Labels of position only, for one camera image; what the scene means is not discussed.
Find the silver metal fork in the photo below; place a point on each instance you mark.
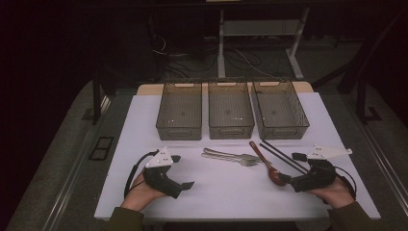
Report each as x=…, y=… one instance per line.
x=224, y=153
x=221, y=158

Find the black metal stand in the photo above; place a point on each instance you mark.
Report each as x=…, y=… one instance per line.
x=362, y=99

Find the person's left hand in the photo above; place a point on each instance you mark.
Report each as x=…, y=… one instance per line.
x=141, y=195

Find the brown wooden spoon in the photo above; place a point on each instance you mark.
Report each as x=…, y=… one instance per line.
x=275, y=176

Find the person's right hand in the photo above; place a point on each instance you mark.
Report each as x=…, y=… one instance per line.
x=336, y=194

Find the white metal desk frame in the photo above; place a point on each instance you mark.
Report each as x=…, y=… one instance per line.
x=256, y=27

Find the white table mat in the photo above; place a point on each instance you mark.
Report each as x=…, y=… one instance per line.
x=224, y=199

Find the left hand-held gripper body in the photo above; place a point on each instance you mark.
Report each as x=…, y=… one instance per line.
x=160, y=179

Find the smoked plastic bin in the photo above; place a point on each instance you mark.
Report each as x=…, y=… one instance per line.
x=179, y=109
x=230, y=109
x=279, y=110

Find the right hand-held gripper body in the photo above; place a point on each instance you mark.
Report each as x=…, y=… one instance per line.
x=317, y=176

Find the metal floor rail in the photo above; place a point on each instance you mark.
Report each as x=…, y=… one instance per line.
x=385, y=170
x=69, y=179

